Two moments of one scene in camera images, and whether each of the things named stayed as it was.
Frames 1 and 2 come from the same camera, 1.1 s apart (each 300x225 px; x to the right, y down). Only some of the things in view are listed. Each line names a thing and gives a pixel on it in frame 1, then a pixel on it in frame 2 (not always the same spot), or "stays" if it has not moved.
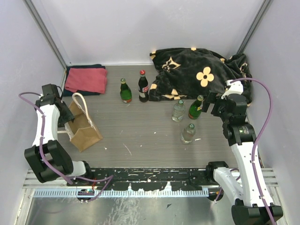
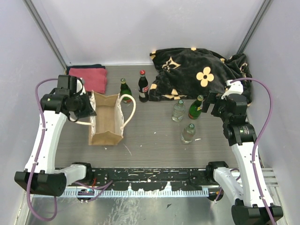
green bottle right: (195, 108) stays
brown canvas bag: (82, 131) to (107, 127)
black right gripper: (217, 100) stays
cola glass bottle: (143, 87) stays
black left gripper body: (65, 116) to (82, 108)
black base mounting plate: (150, 179) stays
